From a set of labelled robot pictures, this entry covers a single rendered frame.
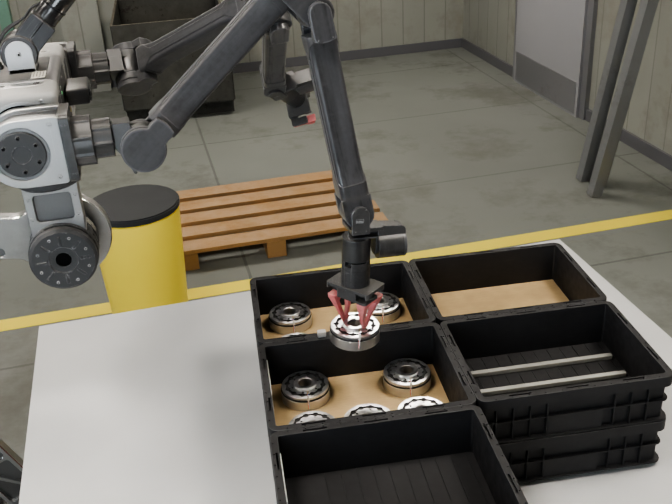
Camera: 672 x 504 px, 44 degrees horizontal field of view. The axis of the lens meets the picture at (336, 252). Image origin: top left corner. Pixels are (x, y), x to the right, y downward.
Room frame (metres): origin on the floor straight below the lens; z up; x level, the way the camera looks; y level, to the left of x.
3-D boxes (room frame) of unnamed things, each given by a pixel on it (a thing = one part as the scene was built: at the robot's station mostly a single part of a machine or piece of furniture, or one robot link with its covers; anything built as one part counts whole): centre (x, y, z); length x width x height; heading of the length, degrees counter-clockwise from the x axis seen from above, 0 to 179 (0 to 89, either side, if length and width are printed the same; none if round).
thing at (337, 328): (1.48, -0.03, 0.99); 0.10 x 0.10 x 0.01
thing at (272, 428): (1.40, -0.04, 0.92); 0.40 x 0.30 x 0.02; 97
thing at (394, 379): (1.49, -0.14, 0.86); 0.10 x 0.10 x 0.01
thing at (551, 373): (1.45, -0.43, 0.87); 0.40 x 0.30 x 0.11; 97
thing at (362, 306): (1.47, -0.04, 1.04); 0.07 x 0.07 x 0.09; 52
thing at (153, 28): (6.49, 1.16, 0.36); 1.06 x 0.87 x 0.73; 13
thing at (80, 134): (1.41, 0.42, 1.45); 0.09 x 0.08 x 0.12; 13
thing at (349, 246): (1.48, -0.05, 1.17); 0.07 x 0.06 x 0.07; 102
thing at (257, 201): (4.10, 0.37, 0.05); 1.19 x 0.82 x 0.11; 100
